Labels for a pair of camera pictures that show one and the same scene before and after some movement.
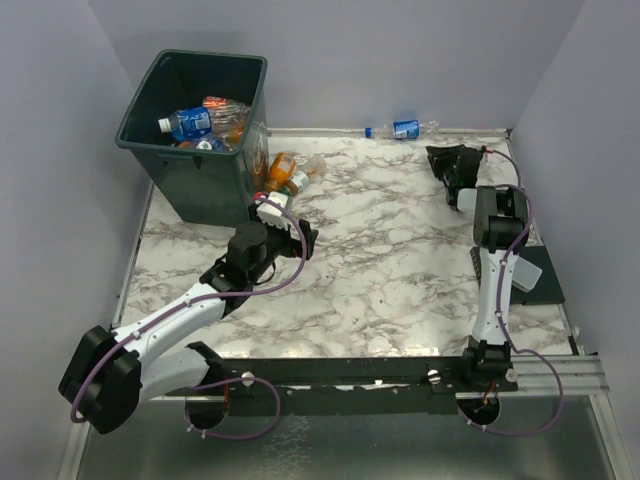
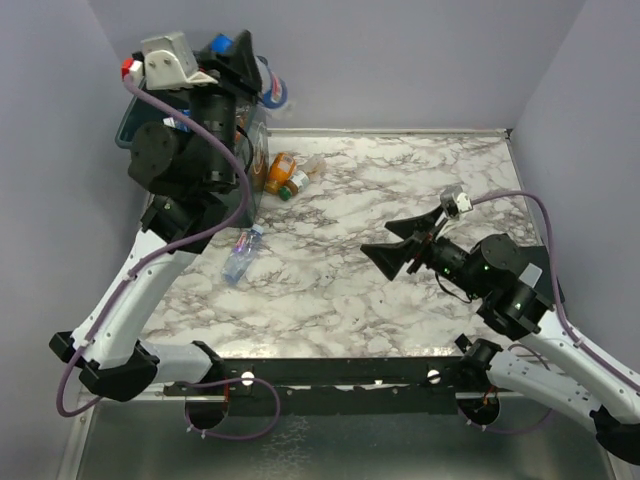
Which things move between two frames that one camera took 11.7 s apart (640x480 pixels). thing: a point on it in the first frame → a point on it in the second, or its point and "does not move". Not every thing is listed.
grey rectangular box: (526, 275) does not move
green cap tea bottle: (297, 183) does not move
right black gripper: (440, 156) → (390, 257)
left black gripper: (293, 247) → (243, 66)
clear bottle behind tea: (315, 165) does not move
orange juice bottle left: (282, 169) does not move
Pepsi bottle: (404, 130) → (272, 88)
